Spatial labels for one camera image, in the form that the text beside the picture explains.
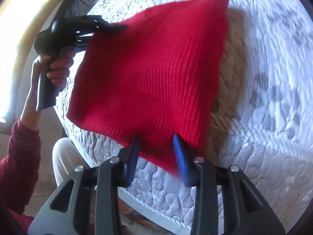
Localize white quilted bedspread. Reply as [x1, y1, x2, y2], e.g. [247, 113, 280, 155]
[53, 0, 313, 233]

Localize person's left hand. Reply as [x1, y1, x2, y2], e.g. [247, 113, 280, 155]
[20, 46, 75, 131]

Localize person's leg in white trousers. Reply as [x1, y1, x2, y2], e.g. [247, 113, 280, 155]
[52, 137, 89, 187]

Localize window with wooden frame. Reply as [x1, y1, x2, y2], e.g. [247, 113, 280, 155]
[1, 0, 62, 135]

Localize beige knitted garment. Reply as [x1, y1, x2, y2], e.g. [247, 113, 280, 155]
[205, 7, 247, 165]

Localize left forearm in red sleeve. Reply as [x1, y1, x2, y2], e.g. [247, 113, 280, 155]
[1, 121, 41, 214]

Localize red knitted sweater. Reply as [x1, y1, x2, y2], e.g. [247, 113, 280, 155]
[67, 0, 229, 175]

